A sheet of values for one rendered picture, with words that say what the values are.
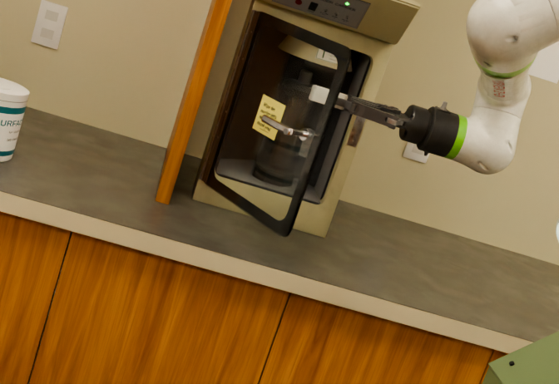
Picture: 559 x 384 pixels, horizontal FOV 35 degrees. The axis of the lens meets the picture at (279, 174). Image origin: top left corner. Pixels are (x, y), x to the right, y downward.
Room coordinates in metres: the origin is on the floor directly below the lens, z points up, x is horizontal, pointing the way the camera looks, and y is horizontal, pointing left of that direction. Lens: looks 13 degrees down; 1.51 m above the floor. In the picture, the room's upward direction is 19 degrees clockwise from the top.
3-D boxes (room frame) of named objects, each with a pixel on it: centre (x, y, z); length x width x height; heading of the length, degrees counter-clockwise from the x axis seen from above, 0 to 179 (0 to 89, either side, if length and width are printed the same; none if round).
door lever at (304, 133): (1.75, 0.02, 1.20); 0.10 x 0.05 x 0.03; 44
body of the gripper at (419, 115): (1.80, -0.20, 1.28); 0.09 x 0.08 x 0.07; 99
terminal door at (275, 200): (1.82, 0.05, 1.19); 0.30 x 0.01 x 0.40; 44
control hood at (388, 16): (1.90, 0.00, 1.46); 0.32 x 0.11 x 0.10; 99
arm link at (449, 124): (1.81, -0.27, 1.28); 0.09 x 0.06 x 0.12; 9
